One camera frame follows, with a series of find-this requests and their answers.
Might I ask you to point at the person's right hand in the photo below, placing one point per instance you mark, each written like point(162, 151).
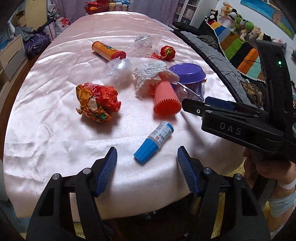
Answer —
point(281, 171)

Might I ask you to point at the row of plush toys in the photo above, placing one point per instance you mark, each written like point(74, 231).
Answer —
point(244, 28)

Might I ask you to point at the red tasselled ornament ball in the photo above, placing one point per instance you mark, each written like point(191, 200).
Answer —
point(167, 53)

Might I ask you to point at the purple plastic bowl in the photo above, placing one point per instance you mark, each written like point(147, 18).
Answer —
point(188, 73)

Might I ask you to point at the striped crochet blanket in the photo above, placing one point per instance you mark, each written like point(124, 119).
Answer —
point(240, 54)

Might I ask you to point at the pink satin table cloth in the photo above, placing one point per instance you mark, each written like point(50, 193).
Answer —
point(65, 117)

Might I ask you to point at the blue white small tube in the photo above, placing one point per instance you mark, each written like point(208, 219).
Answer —
point(153, 142)

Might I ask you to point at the landscape painting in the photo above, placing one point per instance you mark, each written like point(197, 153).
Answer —
point(272, 13)

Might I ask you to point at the dark sofa with grey throw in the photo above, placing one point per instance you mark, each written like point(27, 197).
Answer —
point(204, 41)

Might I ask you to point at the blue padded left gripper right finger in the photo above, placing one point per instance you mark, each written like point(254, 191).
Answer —
point(190, 176)

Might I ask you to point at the purple curtain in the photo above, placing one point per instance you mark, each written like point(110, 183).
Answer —
point(162, 11)

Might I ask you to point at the red orange wrapper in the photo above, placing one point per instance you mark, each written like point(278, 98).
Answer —
point(97, 102)

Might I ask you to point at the black cat plush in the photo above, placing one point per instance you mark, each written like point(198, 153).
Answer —
point(212, 17)

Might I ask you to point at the white tissue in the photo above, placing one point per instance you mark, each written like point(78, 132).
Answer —
point(149, 75)

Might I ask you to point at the yellow fluffy rug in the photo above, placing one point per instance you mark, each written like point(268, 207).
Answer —
point(243, 217)

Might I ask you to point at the purple bag on floor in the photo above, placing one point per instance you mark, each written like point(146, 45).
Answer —
point(36, 44)

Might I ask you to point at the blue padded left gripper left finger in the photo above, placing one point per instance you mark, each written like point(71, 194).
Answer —
point(106, 171)

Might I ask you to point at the pink red plastic cone toy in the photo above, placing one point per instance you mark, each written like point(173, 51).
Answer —
point(166, 102)

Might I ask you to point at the red basket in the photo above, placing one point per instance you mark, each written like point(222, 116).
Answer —
point(99, 6)

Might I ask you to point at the clear bag with foil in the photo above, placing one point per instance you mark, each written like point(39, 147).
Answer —
point(144, 45)

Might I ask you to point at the orange candy tube red cap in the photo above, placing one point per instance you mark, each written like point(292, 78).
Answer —
point(107, 52)

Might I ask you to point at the white bookshelf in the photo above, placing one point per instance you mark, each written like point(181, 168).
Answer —
point(193, 12)

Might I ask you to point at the clear plastic wrap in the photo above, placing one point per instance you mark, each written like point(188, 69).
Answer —
point(117, 72)

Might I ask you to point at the beige standing air conditioner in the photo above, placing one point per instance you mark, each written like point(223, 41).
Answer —
point(36, 13)

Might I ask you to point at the beige tv cabinet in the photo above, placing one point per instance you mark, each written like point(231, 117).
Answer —
point(13, 60)

